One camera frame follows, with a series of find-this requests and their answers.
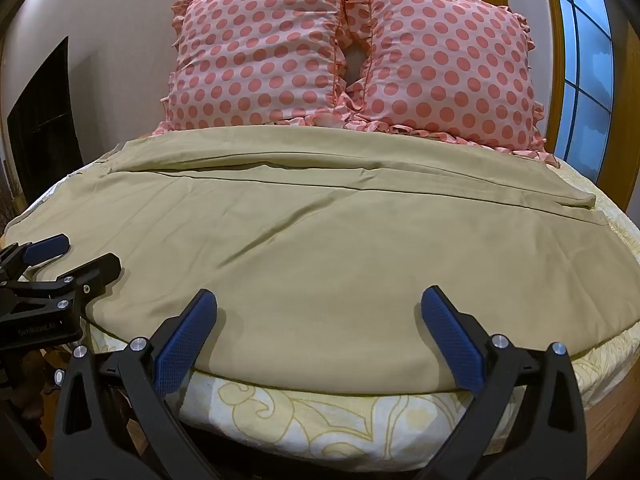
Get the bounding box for olive green blanket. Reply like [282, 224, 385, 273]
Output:
[2, 124, 640, 395]

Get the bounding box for black wall panel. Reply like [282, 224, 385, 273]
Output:
[6, 36, 84, 197]

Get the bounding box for glass window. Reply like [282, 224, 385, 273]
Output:
[547, 0, 616, 172]

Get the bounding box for wooden window frame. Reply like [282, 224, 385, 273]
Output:
[452, 0, 640, 202]

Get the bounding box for pink polka dot pillow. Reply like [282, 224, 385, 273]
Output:
[344, 0, 562, 169]
[151, 0, 372, 137]

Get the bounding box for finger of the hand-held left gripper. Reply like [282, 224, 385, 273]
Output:
[20, 253, 123, 311]
[0, 233, 71, 282]

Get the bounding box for bed with yellow floral sheet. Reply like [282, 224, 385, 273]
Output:
[0, 132, 640, 480]

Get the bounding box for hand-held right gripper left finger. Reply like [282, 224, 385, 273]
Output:
[52, 288, 221, 480]

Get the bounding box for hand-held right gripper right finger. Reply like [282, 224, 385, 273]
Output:
[420, 285, 594, 480]

